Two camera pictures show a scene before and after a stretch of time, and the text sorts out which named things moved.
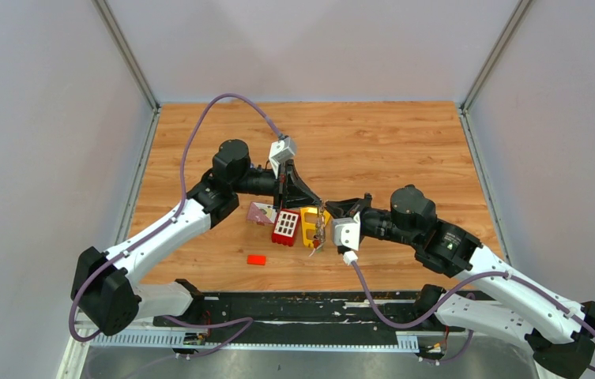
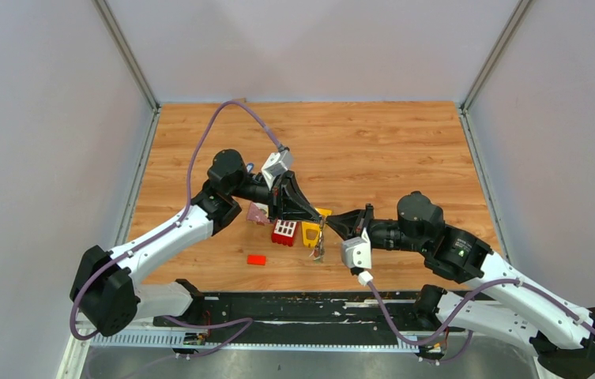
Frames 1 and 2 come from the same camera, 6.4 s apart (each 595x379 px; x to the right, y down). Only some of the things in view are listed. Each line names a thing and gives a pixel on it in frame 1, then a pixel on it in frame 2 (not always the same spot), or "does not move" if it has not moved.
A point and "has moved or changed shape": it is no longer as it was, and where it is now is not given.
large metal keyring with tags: x=318 y=239 has moved or changed shape
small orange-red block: x=256 y=260 does not move
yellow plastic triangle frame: x=309 y=225 does not move
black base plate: x=305 y=313 does not move
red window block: x=285 y=228 does not move
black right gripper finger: x=344 y=208 → x=348 y=224
